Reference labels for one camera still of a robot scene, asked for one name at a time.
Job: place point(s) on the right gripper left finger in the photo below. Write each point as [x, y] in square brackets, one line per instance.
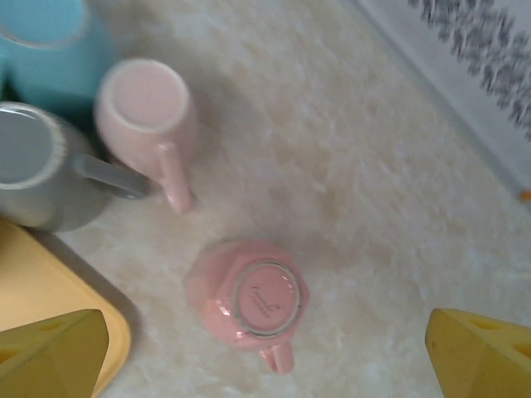
[45, 360]

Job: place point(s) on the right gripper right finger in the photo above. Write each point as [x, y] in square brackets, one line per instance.
[485, 360]

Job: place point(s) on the yellow tray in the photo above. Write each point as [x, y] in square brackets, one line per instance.
[50, 282]

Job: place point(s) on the grey mug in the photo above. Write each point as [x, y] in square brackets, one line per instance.
[25, 145]

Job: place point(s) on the salmon pink faceted mug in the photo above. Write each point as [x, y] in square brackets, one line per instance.
[265, 298]

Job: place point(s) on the light pink mug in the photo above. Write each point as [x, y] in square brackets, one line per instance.
[141, 95]

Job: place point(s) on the light blue mug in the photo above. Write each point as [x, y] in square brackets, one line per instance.
[54, 70]

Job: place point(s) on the small orange sticker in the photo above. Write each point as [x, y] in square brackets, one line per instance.
[525, 193]

